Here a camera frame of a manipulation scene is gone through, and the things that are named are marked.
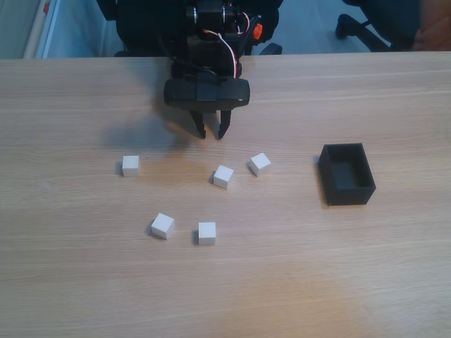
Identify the white cube block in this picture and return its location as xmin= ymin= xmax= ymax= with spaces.
xmin=212 ymin=164 xmax=235 ymax=190
xmin=197 ymin=221 xmax=217 ymax=246
xmin=150 ymin=212 xmax=176 ymax=241
xmin=248 ymin=152 xmax=273 ymax=177
xmin=121 ymin=155 xmax=141 ymax=177

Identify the black open box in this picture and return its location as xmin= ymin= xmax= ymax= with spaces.
xmin=318 ymin=142 xmax=377 ymax=207

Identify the dark office chair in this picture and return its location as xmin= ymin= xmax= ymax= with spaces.
xmin=335 ymin=0 xmax=424 ymax=53

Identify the white panel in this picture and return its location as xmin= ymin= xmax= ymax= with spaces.
xmin=23 ymin=0 xmax=63 ymax=59

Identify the person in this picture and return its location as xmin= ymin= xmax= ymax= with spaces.
xmin=412 ymin=0 xmax=451 ymax=53

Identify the white and red wire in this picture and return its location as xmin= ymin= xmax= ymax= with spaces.
xmin=202 ymin=30 xmax=244 ymax=80

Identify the black oval camera box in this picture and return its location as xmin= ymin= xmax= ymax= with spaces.
xmin=163 ymin=78 xmax=252 ymax=114

